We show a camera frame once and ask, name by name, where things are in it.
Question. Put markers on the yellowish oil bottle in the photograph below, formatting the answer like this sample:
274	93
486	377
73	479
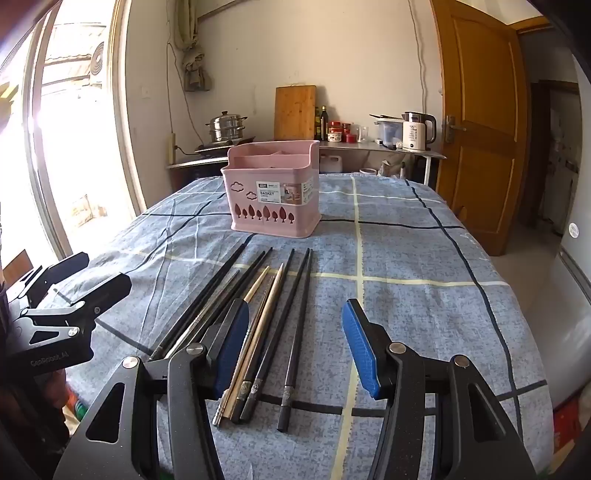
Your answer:
316	124

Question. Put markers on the bamboo cutting board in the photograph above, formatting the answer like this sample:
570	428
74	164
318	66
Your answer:
295	110

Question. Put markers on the metal chopstick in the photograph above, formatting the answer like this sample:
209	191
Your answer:
184	334
194	333

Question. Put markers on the white plastic jug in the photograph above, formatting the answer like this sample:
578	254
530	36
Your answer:
330	165

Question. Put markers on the clear plastic container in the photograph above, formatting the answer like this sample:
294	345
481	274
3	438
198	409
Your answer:
390	131

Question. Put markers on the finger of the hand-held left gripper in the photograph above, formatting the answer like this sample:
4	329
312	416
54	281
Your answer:
69	265
106	288

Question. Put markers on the steel steamer pot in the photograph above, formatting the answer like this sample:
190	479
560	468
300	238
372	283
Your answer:
226	127

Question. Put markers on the dark oil bottle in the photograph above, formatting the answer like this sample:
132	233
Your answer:
323	124

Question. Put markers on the sliding glass door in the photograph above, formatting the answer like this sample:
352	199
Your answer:
69	138

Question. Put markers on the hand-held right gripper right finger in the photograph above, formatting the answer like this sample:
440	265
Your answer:
358	341

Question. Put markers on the pink plastic utensil basket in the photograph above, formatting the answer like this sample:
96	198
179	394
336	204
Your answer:
272	217

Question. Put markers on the white jar with red lid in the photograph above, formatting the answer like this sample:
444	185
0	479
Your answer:
334	134

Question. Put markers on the blue plaid cloth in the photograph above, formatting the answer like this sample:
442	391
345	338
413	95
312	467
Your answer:
415	258

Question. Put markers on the plastic bags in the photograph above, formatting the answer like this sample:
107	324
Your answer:
392	168

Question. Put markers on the glass cup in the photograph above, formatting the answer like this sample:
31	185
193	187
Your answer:
362	134

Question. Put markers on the steel kitchen table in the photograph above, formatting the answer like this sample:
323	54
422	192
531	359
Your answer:
360	146

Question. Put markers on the black induction cooker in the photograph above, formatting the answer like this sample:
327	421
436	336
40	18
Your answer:
207	148

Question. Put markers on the small red jar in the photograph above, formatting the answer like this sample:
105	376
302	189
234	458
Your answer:
349	137

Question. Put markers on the wooden door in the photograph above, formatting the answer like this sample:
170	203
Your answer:
480	115

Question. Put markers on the pale wooden chopstick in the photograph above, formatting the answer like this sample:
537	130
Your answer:
259	284
274	288

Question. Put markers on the grey refrigerator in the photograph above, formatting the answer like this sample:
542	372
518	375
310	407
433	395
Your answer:
572	300

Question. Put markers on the beige power strip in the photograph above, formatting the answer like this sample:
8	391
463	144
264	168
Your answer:
171	147

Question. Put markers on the low steel stand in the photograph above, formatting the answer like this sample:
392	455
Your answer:
184	164

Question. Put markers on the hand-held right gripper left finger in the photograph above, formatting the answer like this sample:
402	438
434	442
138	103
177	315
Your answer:
233	341

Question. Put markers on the outdoor fan unit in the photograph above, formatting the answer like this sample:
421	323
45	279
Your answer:
97	62

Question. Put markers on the white electric kettle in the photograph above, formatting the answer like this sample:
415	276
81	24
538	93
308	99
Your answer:
413	134

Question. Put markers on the knotted beige curtain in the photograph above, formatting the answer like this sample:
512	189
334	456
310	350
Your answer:
194	69

